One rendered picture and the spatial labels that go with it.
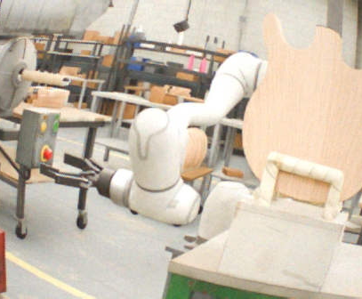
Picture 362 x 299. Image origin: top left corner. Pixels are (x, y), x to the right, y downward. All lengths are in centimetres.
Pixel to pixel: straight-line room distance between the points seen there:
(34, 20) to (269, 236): 88
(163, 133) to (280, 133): 25
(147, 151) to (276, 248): 36
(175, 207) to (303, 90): 42
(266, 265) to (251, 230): 9
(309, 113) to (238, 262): 35
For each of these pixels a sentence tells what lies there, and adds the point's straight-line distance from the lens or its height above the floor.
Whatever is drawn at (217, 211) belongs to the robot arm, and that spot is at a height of 88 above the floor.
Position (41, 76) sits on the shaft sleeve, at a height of 125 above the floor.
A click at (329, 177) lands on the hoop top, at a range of 118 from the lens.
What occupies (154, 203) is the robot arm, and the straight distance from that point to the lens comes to 139.
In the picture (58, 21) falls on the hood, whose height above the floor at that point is 142.
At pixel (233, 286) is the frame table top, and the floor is 91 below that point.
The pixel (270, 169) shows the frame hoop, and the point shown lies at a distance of 121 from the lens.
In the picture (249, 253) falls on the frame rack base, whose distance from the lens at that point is 123.
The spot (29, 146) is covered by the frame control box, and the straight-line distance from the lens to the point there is 195.
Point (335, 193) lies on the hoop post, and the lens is 119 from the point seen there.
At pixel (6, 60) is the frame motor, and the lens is 170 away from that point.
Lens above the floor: 133
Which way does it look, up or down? 7 degrees down
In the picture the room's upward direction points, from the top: 12 degrees clockwise
